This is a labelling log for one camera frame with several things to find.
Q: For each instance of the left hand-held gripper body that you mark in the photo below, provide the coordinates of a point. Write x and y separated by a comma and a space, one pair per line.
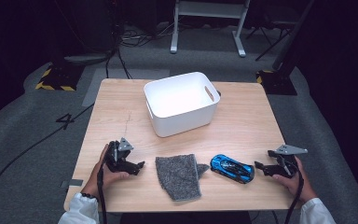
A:
115, 155

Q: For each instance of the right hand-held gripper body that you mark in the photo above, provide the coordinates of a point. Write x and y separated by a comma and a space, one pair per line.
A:
287, 166

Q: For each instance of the blue toy car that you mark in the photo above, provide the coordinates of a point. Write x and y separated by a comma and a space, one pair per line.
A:
230, 168

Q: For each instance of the grey fluffy cloth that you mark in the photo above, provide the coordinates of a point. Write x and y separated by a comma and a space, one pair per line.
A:
177, 177

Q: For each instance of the white plastic storage bin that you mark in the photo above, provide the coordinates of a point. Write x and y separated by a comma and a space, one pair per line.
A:
180, 124

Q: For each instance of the person's right hand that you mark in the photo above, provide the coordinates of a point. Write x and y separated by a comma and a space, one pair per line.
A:
300, 186

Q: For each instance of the person's left hand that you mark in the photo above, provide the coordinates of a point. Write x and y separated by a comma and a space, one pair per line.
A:
101, 179

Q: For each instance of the grey tape piece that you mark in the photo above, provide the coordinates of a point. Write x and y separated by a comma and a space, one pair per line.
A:
74, 183

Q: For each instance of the person's dark pants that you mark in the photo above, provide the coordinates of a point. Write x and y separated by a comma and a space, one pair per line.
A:
183, 218

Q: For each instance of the black base with yellow corner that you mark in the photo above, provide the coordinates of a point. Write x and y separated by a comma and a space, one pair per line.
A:
278, 84

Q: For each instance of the black base with yellow stripes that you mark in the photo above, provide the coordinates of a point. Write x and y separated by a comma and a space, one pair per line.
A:
60, 77

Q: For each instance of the black tripod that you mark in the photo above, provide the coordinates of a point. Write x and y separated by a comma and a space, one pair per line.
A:
273, 43

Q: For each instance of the dark slanted pole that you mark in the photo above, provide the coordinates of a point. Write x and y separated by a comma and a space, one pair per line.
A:
292, 34

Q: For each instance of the white metal stand frame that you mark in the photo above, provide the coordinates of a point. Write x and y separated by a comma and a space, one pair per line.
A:
209, 9

